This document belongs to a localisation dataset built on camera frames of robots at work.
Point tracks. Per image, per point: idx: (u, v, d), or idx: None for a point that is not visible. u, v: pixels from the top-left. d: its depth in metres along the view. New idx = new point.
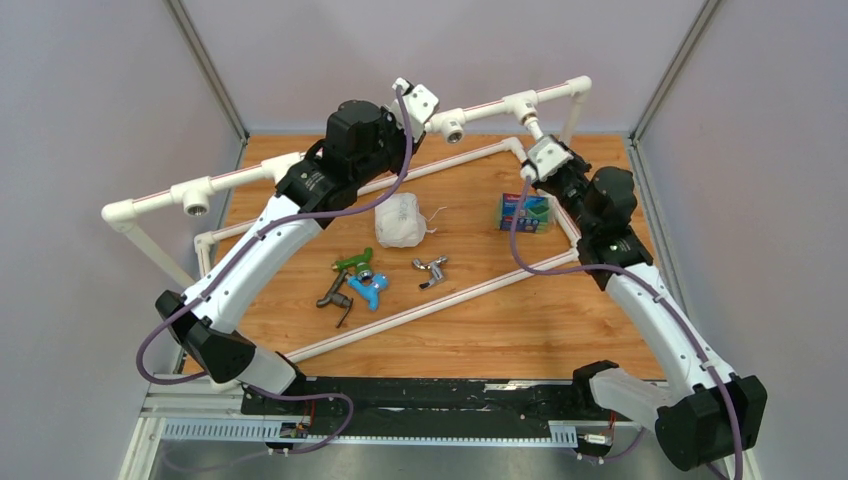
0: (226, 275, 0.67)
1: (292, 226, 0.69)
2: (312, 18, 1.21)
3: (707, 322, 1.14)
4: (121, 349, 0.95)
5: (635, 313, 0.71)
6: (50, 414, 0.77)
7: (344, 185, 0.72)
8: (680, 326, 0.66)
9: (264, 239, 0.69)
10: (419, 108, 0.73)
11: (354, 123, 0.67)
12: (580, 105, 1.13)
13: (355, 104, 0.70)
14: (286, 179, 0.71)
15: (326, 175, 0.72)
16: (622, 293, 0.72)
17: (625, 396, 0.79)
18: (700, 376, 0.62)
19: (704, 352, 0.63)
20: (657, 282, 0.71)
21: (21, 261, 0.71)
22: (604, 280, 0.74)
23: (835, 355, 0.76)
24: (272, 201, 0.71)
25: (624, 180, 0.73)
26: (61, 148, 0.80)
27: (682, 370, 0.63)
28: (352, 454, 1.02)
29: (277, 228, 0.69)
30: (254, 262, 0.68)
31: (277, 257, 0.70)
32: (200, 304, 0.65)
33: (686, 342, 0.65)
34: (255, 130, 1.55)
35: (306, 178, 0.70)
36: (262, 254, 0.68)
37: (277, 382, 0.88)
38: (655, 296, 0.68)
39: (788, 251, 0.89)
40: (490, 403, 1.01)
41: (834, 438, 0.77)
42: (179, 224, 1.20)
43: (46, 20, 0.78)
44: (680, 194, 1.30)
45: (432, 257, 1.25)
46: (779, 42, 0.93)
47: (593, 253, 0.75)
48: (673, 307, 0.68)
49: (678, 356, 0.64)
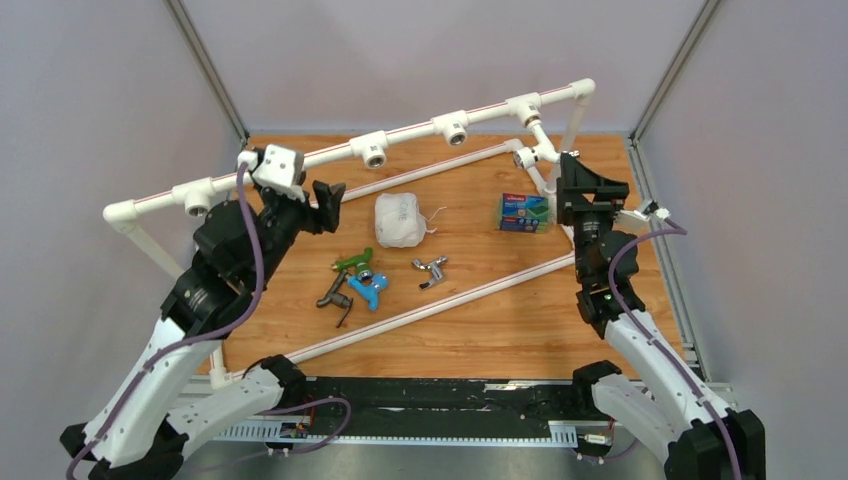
0: (122, 410, 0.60)
1: (178, 354, 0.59)
2: (312, 18, 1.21)
3: (706, 323, 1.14)
4: (121, 351, 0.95)
5: (633, 356, 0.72)
6: (50, 415, 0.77)
7: (234, 298, 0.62)
8: (675, 363, 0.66)
9: (152, 369, 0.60)
10: (273, 175, 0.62)
11: (222, 236, 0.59)
12: (584, 107, 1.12)
13: (222, 209, 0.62)
14: (169, 299, 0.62)
15: (211, 290, 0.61)
16: (619, 339, 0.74)
17: (632, 416, 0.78)
18: (696, 412, 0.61)
19: (699, 388, 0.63)
20: (651, 326, 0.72)
21: (21, 261, 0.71)
22: (603, 328, 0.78)
23: (835, 357, 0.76)
24: (158, 325, 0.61)
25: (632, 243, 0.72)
26: (61, 149, 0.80)
27: (678, 407, 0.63)
28: (352, 454, 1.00)
29: (165, 358, 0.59)
30: (147, 397, 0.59)
31: (175, 383, 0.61)
32: (99, 443, 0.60)
33: (680, 379, 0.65)
34: (255, 130, 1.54)
35: (188, 296, 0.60)
36: (154, 388, 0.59)
37: (262, 403, 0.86)
38: (649, 339, 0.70)
39: (787, 253, 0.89)
40: (490, 403, 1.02)
41: (834, 439, 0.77)
42: (179, 224, 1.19)
43: (45, 19, 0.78)
44: (680, 194, 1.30)
45: (432, 257, 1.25)
46: (780, 41, 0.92)
47: (590, 305, 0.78)
48: (667, 347, 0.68)
49: (674, 393, 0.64)
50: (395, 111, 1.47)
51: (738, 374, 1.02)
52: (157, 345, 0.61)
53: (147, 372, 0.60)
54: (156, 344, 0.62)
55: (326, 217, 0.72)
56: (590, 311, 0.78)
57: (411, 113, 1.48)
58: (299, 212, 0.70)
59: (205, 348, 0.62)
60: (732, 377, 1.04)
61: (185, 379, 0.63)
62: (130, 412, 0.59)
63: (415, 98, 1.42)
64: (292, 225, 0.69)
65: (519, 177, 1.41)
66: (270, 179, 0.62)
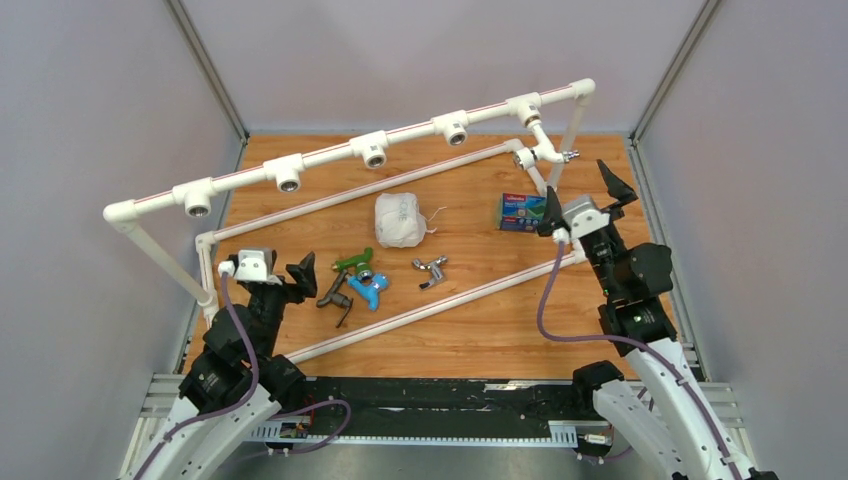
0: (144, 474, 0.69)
1: (194, 426, 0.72)
2: (312, 18, 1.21)
3: (706, 323, 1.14)
4: (122, 351, 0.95)
5: (656, 391, 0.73)
6: (51, 415, 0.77)
7: (239, 377, 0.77)
8: (704, 414, 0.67)
9: (171, 439, 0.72)
10: (251, 273, 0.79)
11: (226, 340, 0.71)
12: (584, 107, 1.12)
13: (225, 314, 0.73)
14: (185, 381, 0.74)
15: (221, 372, 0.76)
16: (645, 368, 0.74)
17: (635, 435, 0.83)
18: (720, 470, 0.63)
19: (726, 445, 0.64)
20: (680, 363, 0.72)
21: (21, 260, 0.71)
22: (626, 351, 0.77)
23: (836, 357, 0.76)
24: (176, 402, 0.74)
25: (664, 261, 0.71)
26: (62, 149, 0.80)
27: (702, 462, 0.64)
28: (353, 453, 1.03)
29: (182, 430, 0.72)
30: (165, 464, 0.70)
31: (186, 454, 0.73)
32: None
33: (707, 432, 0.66)
34: (255, 130, 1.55)
35: (203, 378, 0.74)
36: (173, 455, 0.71)
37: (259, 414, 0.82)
38: (678, 379, 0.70)
39: (787, 253, 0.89)
40: (490, 403, 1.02)
41: (834, 440, 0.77)
42: (179, 224, 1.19)
43: (46, 19, 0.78)
44: (680, 195, 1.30)
45: (432, 257, 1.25)
46: (780, 42, 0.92)
47: (614, 323, 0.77)
48: (696, 393, 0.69)
49: (699, 447, 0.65)
50: (395, 111, 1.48)
51: (738, 375, 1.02)
52: (175, 419, 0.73)
53: (165, 441, 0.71)
54: (174, 419, 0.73)
55: (305, 289, 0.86)
56: (614, 329, 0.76)
57: (411, 113, 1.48)
58: (279, 290, 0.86)
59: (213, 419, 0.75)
60: (732, 377, 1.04)
61: (194, 446, 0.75)
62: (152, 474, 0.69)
63: (415, 98, 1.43)
64: (276, 303, 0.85)
65: (519, 177, 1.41)
66: (250, 276, 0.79)
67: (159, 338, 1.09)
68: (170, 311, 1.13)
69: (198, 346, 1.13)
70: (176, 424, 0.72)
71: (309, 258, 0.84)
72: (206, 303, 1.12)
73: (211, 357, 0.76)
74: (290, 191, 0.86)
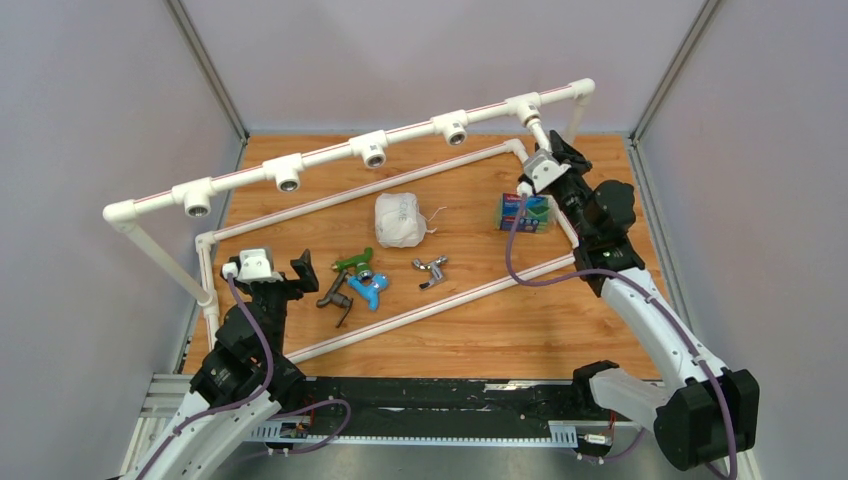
0: (151, 467, 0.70)
1: (204, 420, 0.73)
2: (314, 19, 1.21)
3: (707, 322, 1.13)
4: (121, 350, 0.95)
5: (629, 314, 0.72)
6: (52, 413, 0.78)
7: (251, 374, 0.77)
8: (673, 326, 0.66)
9: (180, 434, 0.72)
10: (254, 271, 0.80)
11: (236, 337, 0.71)
12: (584, 107, 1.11)
13: (236, 313, 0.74)
14: (198, 376, 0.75)
15: (232, 369, 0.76)
16: (616, 296, 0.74)
17: (626, 395, 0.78)
18: (691, 370, 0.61)
19: (696, 347, 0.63)
20: (649, 286, 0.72)
21: (20, 257, 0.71)
22: (600, 286, 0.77)
23: (836, 357, 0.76)
24: (187, 396, 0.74)
25: (625, 194, 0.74)
26: (62, 149, 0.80)
27: (673, 365, 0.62)
28: (352, 454, 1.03)
29: (192, 424, 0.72)
30: (172, 459, 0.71)
31: (193, 448, 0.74)
32: None
33: (677, 338, 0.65)
34: (255, 130, 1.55)
35: (214, 373, 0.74)
36: (179, 451, 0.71)
37: (261, 408, 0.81)
38: (646, 297, 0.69)
39: (787, 252, 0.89)
40: (490, 403, 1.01)
41: (836, 441, 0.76)
42: (180, 224, 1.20)
43: (44, 21, 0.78)
44: (679, 194, 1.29)
45: (432, 257, 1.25)
46: (779, 42, 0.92)
47: (587, 261, 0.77)
48: (664, 306, 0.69)
49: (670, 351, 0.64)
50: (395, 111, 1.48)
51: None
52: (185, 414, 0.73)
53: (175, 435, 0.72)
54: (184, 414, 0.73)
55: (307, 282, 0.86)
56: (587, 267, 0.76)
57: (411, 113, 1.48)
58: (280, 288, 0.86)
59: (223, 414, 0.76)
60: None
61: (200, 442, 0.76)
62: (156, 470, 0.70)
63: (415, 97, 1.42)
64: (279, 301, 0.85)
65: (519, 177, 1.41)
66: (253, 274, 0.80)
67: (158, 337, 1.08)
68: (169, 311, 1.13)
69: (197, 346, 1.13)
70: (185, 417, 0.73)
71: (308, 252, 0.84)
72: (206, 303, 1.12)
73: (223, 352, 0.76)
74: (289, 191, 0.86)
